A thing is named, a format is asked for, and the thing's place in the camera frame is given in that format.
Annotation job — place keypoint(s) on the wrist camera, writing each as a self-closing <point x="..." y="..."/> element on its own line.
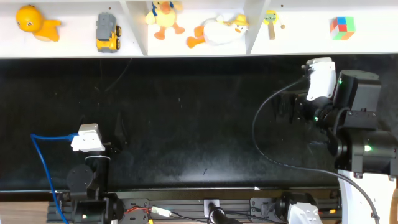
<point x="88" y="138"/>
<point x="321" y="79"/>

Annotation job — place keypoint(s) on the white plush duck yellow hat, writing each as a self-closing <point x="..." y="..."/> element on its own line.
<point x="220" y="32"/>

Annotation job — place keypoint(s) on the mounting rail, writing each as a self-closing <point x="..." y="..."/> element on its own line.
<point x="186" y="211"/>

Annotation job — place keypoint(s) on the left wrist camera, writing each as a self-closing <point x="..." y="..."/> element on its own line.
<point x="88" y="138"/>

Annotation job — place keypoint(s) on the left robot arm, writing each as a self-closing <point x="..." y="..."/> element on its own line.
<point x="81" y="180"/>

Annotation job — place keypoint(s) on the grey and yellow toy truck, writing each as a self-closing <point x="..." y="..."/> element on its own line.
<point x="107" y="31"/>

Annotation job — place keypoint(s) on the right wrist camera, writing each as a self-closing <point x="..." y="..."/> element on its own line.
<point x="321" y="79"/>

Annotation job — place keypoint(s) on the yellow rubber duck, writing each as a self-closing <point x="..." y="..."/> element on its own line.
<point x="29" y="20"/>

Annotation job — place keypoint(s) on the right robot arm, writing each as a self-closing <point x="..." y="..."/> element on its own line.
<point x="363" y="149"/>

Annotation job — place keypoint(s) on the white shelf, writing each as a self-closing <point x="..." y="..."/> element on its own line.
<point x="74" y="43"/>

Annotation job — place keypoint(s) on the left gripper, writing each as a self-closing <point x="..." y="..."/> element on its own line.
<point x="112" y="147"/>

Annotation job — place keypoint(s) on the yellow wooden rattle drum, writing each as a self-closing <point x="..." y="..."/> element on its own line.
<point x="270" y="18"/>

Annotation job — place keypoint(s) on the many-coloured puzzle cube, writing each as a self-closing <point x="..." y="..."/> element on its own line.
<point x="342" y="28"/>

